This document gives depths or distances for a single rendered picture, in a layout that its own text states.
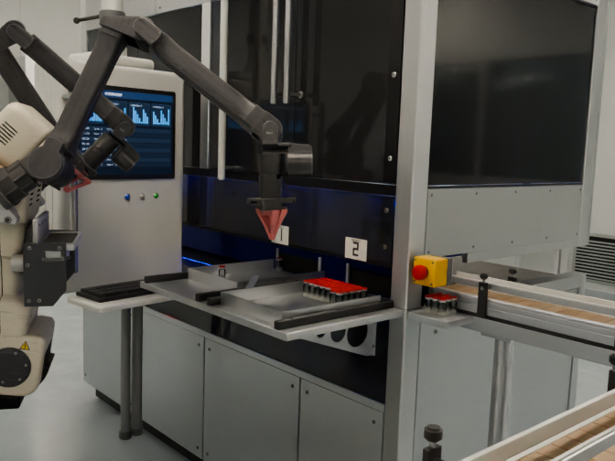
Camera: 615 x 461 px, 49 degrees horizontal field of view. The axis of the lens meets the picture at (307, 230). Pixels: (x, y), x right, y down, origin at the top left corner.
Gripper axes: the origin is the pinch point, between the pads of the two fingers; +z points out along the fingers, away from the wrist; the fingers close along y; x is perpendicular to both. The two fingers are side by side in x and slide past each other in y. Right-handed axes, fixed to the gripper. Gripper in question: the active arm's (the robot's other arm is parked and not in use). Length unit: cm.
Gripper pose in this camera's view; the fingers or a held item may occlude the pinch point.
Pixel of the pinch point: (272, 236)
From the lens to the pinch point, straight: 162.0
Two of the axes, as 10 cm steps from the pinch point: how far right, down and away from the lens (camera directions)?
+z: 0.1, 9.9, 1.2
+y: 7.5, -0.8, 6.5
